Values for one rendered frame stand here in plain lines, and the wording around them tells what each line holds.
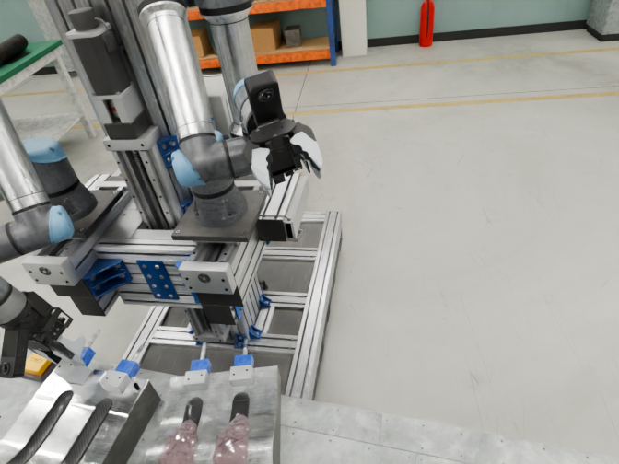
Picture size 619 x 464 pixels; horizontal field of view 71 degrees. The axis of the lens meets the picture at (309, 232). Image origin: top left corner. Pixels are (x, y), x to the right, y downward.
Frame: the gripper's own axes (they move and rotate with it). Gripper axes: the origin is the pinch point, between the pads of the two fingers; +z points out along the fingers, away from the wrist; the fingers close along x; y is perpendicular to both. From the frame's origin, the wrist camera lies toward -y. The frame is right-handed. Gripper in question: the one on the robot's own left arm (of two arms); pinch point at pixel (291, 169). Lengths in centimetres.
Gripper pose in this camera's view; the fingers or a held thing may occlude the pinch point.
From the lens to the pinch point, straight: 58.4
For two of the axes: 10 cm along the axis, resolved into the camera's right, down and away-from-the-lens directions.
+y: 2.4, 7.2, 6.5
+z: 2.8, 5.9, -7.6
